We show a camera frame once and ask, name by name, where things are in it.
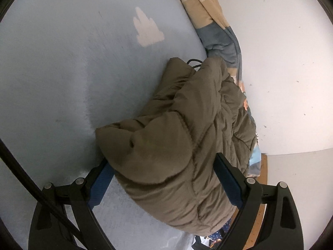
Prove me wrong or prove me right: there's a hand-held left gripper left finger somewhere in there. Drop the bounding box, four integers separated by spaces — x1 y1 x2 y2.
29 159 115 250

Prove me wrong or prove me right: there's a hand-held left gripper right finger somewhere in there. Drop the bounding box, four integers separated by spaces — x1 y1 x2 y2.
213 152 303 250

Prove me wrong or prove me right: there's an olive quilted jacket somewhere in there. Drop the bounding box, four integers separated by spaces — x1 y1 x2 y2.
95 57 258 236

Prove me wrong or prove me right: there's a wooden headboard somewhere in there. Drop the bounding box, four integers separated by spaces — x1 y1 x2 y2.
230 154 268 250

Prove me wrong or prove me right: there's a navy star print pillow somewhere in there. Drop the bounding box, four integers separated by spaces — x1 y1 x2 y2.
203 217 233 241

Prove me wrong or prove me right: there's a patchwork cartoon blanket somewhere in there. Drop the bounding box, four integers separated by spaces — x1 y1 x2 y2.
172 0 262 178

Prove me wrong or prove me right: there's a black cable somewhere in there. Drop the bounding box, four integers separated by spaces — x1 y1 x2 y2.
0 138 86 250

